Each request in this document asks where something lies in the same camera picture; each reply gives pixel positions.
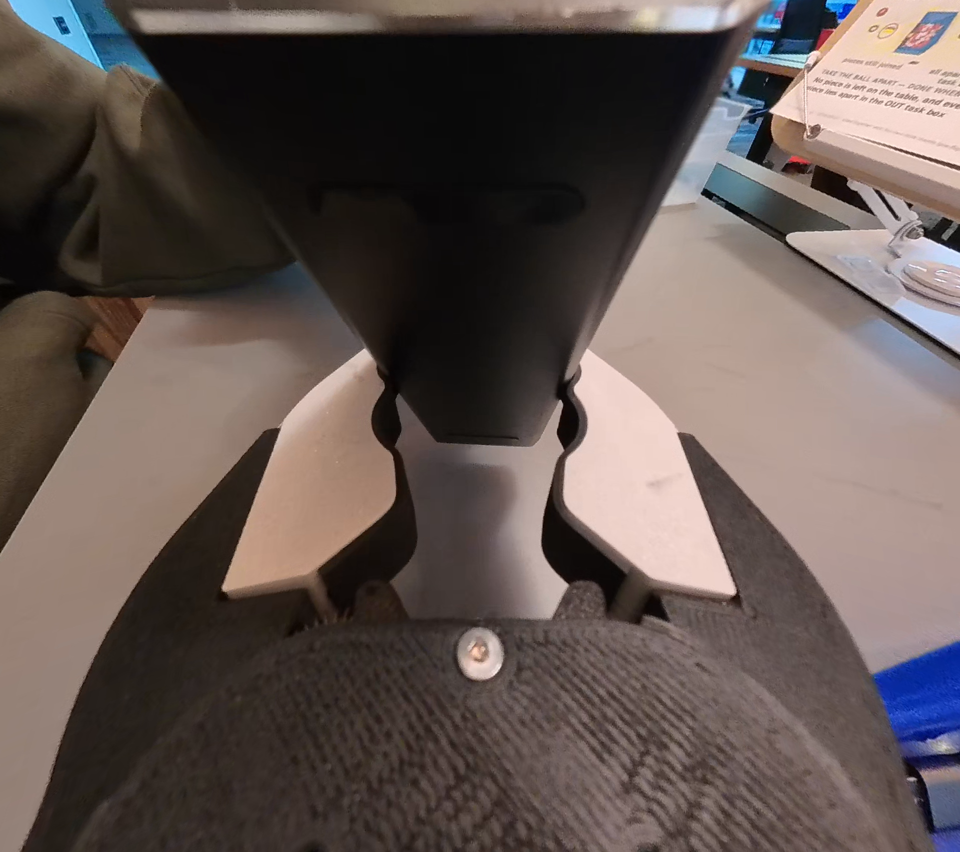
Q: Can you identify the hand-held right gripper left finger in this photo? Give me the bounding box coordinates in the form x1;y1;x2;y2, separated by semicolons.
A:
221;351;419;627

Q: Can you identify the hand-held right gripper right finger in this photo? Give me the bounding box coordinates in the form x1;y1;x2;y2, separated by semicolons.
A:
540;350;741;622

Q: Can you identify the black metal device box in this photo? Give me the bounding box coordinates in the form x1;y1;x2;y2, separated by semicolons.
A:
101;0;777;448

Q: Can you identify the grey desk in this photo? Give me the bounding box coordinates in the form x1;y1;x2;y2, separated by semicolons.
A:
0;151;960;677

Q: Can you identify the person's green clothing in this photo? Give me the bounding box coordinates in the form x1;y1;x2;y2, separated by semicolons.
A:
0;290;102;549

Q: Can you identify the clear plastic container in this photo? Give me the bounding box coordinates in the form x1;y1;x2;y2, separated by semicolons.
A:
666;98;753;208

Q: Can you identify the blue plastic bin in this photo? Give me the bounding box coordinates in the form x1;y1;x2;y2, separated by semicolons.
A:
872;663;960;852

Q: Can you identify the white round disc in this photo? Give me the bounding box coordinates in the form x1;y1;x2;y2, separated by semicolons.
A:
888;257;960;304

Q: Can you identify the printed instruction sheet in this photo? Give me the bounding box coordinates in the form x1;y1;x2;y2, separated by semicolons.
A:
772;0;960;147

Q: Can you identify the black office chair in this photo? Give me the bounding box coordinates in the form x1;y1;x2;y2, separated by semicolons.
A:
771;0;835;56

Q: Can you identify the white string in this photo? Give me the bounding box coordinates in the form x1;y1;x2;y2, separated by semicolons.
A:
793;52;828;139

